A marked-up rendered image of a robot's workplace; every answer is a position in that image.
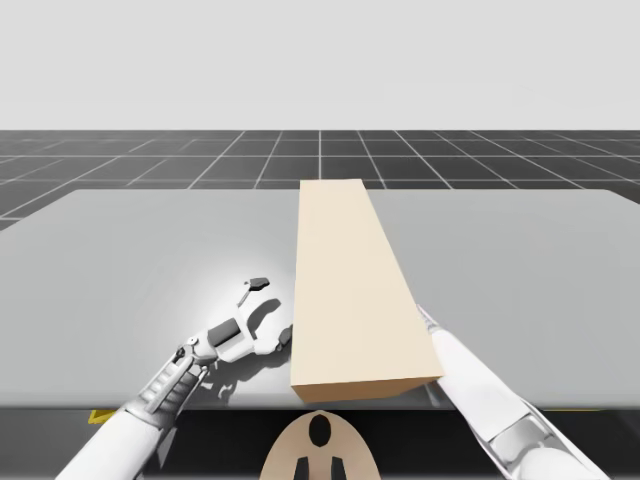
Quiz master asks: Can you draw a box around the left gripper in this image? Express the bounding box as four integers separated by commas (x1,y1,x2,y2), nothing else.
208,277,294,363

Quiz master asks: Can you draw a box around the tan robot part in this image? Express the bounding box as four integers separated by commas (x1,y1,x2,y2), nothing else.
259,408,384,480

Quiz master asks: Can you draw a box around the tall board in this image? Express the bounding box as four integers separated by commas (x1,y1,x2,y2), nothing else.
290,178,446,405

